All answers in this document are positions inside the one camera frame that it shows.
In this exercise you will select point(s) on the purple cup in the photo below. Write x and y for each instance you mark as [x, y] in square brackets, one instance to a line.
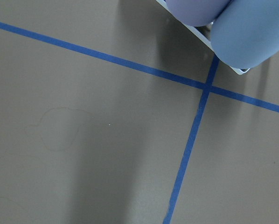
[196, 13]

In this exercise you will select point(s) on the blue cup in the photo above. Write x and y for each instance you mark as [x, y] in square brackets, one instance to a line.
[246, 33]

